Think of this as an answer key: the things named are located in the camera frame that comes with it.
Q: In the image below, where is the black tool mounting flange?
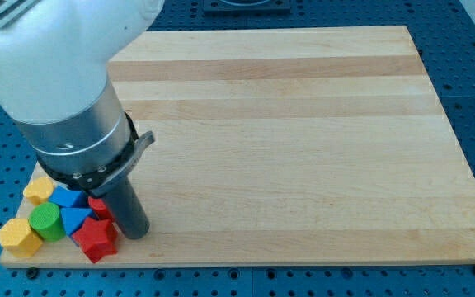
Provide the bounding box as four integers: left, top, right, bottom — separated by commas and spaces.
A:
37, 114, 155, 197

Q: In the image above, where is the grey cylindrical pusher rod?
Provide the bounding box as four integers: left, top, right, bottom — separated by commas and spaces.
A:
101, 177, 150, 239

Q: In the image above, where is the red star block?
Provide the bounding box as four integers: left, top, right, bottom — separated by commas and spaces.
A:
72, 217, 118, 263

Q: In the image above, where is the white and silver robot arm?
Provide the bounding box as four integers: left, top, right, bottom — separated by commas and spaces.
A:
0, 0, 163, 239

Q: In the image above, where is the red block behind rod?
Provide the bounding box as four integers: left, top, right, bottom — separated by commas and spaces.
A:
87, 196, 115, 221

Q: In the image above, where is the blue cube block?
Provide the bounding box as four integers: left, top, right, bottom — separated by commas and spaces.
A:
49, 186, 88, 208

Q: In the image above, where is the blue triangle block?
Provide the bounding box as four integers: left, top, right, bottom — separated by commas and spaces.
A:
60, 208, 96, 237

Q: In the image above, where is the yellow heart block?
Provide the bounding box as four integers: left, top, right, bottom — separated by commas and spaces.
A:
22, 177, 56, 205

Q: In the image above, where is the green cylinder block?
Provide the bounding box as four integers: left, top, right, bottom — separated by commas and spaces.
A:
28, 202, 65, 242

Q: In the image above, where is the yellow hexagon block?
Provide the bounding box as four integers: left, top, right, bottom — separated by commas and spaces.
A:
0, 218, 44, 258

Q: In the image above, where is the wooden board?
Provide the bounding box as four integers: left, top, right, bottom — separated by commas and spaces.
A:
0, 25, 475, 270

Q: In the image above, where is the black square base plate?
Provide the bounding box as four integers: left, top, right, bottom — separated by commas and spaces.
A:
201, 0, 292, 13

